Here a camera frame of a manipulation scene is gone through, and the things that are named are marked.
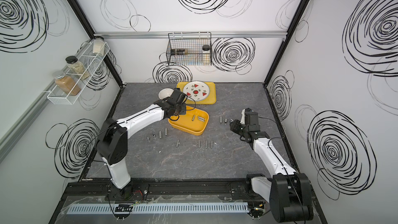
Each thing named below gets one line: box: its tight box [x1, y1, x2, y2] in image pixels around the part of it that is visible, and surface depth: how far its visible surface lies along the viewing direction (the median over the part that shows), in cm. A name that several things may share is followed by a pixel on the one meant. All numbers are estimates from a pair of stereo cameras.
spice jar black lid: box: [65, 55, 91, 81], surface depth 72 cm
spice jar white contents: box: [92, 35, 105, 56], surface depth 88 cm
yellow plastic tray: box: [176, 81, 217, 105], surface depth 117 cm
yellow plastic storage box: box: [167, 105, 209, 136], surface depth 96 cm
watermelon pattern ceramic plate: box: [182, 80, 210, 102], surface depth 118 cm
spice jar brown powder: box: [52, 70, 82, 96], surface depth 66 cm
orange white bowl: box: [158, 87, 175, 100], surface depth 111 cm
